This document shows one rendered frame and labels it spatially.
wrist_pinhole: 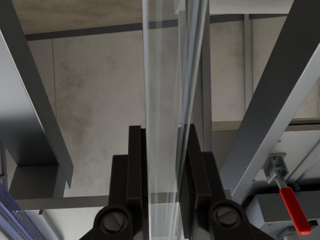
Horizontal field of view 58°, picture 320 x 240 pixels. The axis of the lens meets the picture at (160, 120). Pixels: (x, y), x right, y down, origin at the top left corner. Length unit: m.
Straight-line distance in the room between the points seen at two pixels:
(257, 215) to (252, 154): 0.15
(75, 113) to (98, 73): 0.58
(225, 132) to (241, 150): 0.30
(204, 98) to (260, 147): 0.23
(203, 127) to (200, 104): 0.05
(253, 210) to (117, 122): 3.09
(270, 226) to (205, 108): 0.24
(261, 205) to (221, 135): 0.27
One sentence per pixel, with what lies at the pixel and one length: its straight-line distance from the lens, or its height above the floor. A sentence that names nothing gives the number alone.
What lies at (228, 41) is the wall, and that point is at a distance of 3.32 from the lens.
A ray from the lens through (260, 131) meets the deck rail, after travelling 0.38.
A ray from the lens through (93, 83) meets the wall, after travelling 3.66.
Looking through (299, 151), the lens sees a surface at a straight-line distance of 0.45.
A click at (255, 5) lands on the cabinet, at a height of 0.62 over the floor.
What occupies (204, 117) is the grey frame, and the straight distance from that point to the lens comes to 0.59.
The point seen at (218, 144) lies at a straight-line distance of 0.74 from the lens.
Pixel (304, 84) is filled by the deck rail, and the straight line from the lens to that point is 0.31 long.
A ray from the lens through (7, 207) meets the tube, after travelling 0.23.
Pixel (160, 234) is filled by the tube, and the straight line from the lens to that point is 0.16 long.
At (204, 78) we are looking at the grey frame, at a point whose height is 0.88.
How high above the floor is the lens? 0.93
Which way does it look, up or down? 3 degrees up
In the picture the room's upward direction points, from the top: 178 degrees clockwise
